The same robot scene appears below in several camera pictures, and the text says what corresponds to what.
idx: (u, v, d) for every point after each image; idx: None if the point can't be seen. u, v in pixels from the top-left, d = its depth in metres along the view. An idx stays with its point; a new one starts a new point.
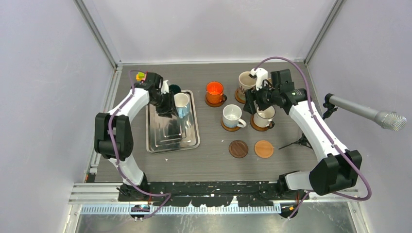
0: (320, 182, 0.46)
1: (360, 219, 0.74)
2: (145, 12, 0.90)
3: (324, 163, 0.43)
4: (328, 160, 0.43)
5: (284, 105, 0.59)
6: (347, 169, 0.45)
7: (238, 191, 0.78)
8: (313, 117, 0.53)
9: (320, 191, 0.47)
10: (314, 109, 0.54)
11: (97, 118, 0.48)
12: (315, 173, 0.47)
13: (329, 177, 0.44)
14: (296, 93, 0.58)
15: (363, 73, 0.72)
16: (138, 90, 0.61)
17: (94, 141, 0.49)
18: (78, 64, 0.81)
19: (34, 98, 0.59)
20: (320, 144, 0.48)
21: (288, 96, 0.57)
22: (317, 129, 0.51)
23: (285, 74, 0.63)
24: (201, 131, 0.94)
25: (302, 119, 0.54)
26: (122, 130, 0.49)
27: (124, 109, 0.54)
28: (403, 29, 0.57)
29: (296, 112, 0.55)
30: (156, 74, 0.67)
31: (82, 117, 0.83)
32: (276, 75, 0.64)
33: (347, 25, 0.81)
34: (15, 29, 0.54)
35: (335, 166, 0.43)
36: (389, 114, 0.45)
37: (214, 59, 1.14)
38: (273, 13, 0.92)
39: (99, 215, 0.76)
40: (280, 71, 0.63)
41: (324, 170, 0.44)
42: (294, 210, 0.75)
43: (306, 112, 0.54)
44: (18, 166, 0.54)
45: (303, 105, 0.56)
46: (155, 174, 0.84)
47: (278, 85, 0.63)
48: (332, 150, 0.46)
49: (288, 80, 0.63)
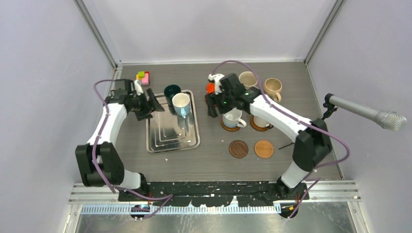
0: (305, 160, 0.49)
1: (360, 219, 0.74)
2: (145, 12, 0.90)
3: (300, 141, 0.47)
4: (301, 136, 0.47)
5: (244, 107, 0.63)
6: (320, 138, 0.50)
7: (237, 191, 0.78)
8: (271, 106, 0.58)
9: (307, 167, 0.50)
10: (269, 100, 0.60)
11: (78, 152, 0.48)
12: (296, 153, 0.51)
13: (309, 152, 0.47)
14: (248, 92, 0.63)
15: (363, 73, 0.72)
16: (111, 105, 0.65)
17: (81, 177, 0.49)
18: (78, 64, 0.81)
19: (35, 98, 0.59)
20: (289, 125, 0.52)
21: (244, 98, 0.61)
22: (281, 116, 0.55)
23: (233, 78, 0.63)
24: (201, 131, 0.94)
25: (264, 112, 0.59)
26: (108, 159, 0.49)
27: (104, 135, 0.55)
28: (403, 28, 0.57)
29: (256, 109, 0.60)
30: (125, 80, 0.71)
31: (82, 117, 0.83)
32: (225, 83, 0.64)
33: (347, 25, 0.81)
34: (16, 28, 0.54)
35: (309, 139, 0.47)
36: (389, 114, 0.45)
37: (214, 59, 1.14)
38: (273, 13, 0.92)
39: (99, 215, 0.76)
40: (228, 78, 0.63)
41: (301, 146, 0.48)
42: (294, 210, 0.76)
43: (265, 105, 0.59)
44: (19, 167, 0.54)
45: (259, 99, 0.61)
46: (155, 174, 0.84)
47: (230, 91, 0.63)
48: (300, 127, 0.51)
49: (238, 84, 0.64)
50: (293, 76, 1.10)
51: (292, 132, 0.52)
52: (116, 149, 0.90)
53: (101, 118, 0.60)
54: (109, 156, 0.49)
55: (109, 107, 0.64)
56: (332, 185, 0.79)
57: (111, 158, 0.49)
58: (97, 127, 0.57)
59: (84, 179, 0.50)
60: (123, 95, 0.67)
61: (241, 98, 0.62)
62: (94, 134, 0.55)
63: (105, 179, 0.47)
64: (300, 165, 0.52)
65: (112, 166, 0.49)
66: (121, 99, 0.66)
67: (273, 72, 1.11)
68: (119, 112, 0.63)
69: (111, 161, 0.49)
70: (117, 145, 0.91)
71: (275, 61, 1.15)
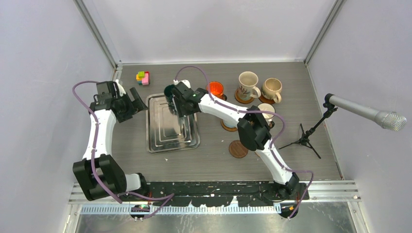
0: (250, 141, 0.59)
1: (360, 219, 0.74)
2: (145, 12, 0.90)
3: (240, 126, 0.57)
4: (240, 123, 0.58)
5: (194, 107, 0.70)
6: (257, 121, 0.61)
7: (237, 191, 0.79)
8: (215, 102, 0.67)
9: (253, 146, 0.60)
10: (214, 96, 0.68)
11: (77, 169, 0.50)
12: (241, 138, 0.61)
13: (250, 133, 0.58)
14: (196, 94, 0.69)
15: (363, 73, 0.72)
16: (98, 112, 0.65)
17: (84, 192, 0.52)
18: (78, 64, 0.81)
19: (34, 97, 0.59)
20: (231, 116, 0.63)
21: (192, 100, 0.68)
22: (223, 110, 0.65)
23: (182, 85, 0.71)
24: (201, 131, 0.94)
25: (211, 108, 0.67)
26: (108, 172, 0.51)
27: (99, 146, 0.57)
28: (403, 29, 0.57)
29: (204, 107, 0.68)
30: (106, 82, 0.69)
31: (82, 118, 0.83)
32: (176, 91, 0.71)
33: (348, 25, 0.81)
34: (15, 28, 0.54)
35: (247, 123, 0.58)
36: (389, 114, 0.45)
37: (214, 59, 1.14)
38: (273, 13, 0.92)
39: (99, 215, 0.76)
40: (176, 86, 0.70)
41: (243, 131, 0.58)
42: (294, 210, 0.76)
43: (209, 102, 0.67)
44: (19, 167, 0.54)
45: (205, 98, 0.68)
46: (155, 174, 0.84)
47: (181, 96, 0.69)
48: (239, 115, 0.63)
49: (186, 89, 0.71)
50: (293, 76, 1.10)
51: (234, 121, 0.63)
52: (116, 149, 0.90)
53: (91, 128, 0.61)
54: (105, 168, 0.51)
55: (96, 114, 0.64)
56: (332, 185, 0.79)
57: (111, 170, 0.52)
58: (91, 140, 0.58)
59: (87, 193, 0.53)
60: (109, 100, 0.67)
61: (191, 100, 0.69)
62: (89, 147, 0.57)
63: (108, 191, 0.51)
64: (248, 147, 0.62)
65: (112, 177, 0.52)
66: (108, 104, 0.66)
67: (273, 72, 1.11)
68: (109, 118, 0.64)
69: (110, 173, 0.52)
70: (117, 145, 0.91)
71: (276, 61, 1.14)
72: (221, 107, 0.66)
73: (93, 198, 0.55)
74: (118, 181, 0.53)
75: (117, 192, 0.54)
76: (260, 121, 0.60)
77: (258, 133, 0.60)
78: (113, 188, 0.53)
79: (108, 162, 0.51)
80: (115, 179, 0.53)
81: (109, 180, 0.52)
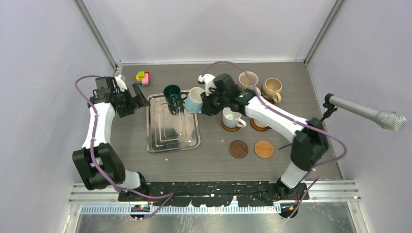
0: (304, 159, 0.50)
1: (360, 219, 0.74)
2: (145, 12, 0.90)
3: (299, 142, 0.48)
4: (298, 137, 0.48)
5: (239, 109, 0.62)
6: (316, 136, 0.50)
7: (237, 191, 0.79)
8: (266, 108, 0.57)
9: (306, 165, 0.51)
10: (265, 101, 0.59)
11: (77, 157, 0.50)
12: (294, 153, 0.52)
13: (307, 151, 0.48)
14: (243, 94, 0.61)
15: (363, 73, 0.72)
16: (97, 105, 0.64)
17: (83, 181, 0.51)
18: (78, 64, 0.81)
19: (34, 97, 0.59)
20: (287, 127, 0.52)
21: (238, 100, 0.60)
22: (277, 118, 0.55)
23: (229, 80, 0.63)
24: (201, 131, 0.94)
25: (261, 115, 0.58)
26: (107, 159, 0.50)
27: (98, 136, 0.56)
28: (403, 29, 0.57)
29: (252, 111, 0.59)
30: (106, 78, 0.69)
31: (82, 118, 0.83)
32: (221, 85, 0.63)
33: (348, 24, 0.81)
34: (15, 27, 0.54)
35: (305, 138, 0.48)
36: (389, 114, 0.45)
37: (214, 59, 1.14)
38: (273, 13, 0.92)
39: (99, 215, 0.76)
40: (223, 79, 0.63)
41: (300, 146, 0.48)
42: (294, 210, 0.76)
43: (259, 107, 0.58)
44: (19, 166, 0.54)
45: (253, 101, 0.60)
46: (155, 174, 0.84)
47: (226, 93, 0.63)
48: (298, 126, 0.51)
49: (232, 85, 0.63)
50: (293, 76, 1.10)
51: (288, 133, 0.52)
52: (115, 149, 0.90)
53: (90, 120, 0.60)
54: (106, 156, 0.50)
55: (95, 107, 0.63)
56: (332, 185, 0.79)
57: (110, 157, 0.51)
58: (90, 130, 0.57)
59: (86, 182, 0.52)
60: (108, 94, 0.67)
61: (236, 101, 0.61)
62: (88, 137, 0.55)
63: (108, 178, 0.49)
64: (297, 164, 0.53)
65: (111, 165, 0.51)
66: (106, 97, 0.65)
67: (273, 72, 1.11)
68: (108, 111, 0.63)
69: (110, 161, 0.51)
70: (117, 145, 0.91)
71: (276, 61, 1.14)
72: (274, 114, 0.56)
73: (93, 189, 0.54)
74: (117, 170, 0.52)
75: (117, 181, 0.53)
76: (320, 138, 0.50)
77: (316, 151, 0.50)
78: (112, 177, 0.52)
79: (107, 150, 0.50)
80: (115, 168, 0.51)
81: (108, 169, 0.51)
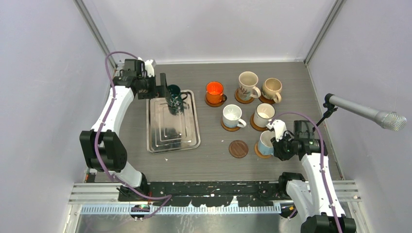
0: None
1: (360, 219, 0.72)
2: (145, 13, 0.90)
3: (315, 220, 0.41)
4: (320, 218, 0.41)
5: (300, 151, 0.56)
6: None
7: (237, 191, 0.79)
8: (322, 172, 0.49)
9: None
10: (326, 164, 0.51)
11: (82, 137, 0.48)
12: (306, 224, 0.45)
13: None
14: (314, 142, 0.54)
15: (363, 73, 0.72)
16: (118, 87, 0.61)
17: (85, 159, 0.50)
18: (78, 65, 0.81)
19: (34, 97, 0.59)
20: (320, 202, 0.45)
21: (304, 142, 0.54)
22: (321, 185, 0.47)
23: (308, 125, 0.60)
24: (202, 132, 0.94)
25: (310, 172, 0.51)
26: (110, 148, 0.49)
27: (108, 122, 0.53)
28: (403, 29, 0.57)
29: (306, 161, 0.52)
30: (135, 60, 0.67)
31: (80, 118, 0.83)
32: (297, 125, 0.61)
33: (348, 24, 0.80)
34: (15, 27, 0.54)
35: (324, 225, 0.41)
36: (389, 114, 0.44)
37: (214, 59, 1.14)
38: (273, 13, 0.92)
39: (99, 215, 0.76)
40: (302, 121, 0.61)
41: (313, 224, 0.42)
42: (293, 210, 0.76)
43: (316, 165, 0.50)
44: (19, 166, 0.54)
45: (315, 156, 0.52)
46: (154, 174, 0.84)
47: (297, 133, 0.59)
48: (328, 210, 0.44)
49: (309, 131, 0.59)
50: (293, 76, 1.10)
51: (317, 208, 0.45)
52: None
53: (106, 102, 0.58)
54: (109, 145, 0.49)
55: (115, 89, 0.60)
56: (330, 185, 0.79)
57: (112, 147, 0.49)
58: (102, 113, 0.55)
59: (87, 161, 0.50)
60: (131, 77, 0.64)
61: (303, 141, 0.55)
62: (98, 120, 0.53)
63: (103, 166, 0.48)
64: None
65: (112, 154, 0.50)
66: (128, 81, 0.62)
67: (273, 73, 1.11)
68: (126, 96, 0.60)
69: (111, 149, 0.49)
70: None
71: (275, 61, 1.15)
72: (322, 180, 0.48)
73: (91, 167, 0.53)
74: (117, 158, 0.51)
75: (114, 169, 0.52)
76: None
77: None
78: (111, 165, 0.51)
79: (111, 139, 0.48)
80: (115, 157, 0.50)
81: (108, 156, 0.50)
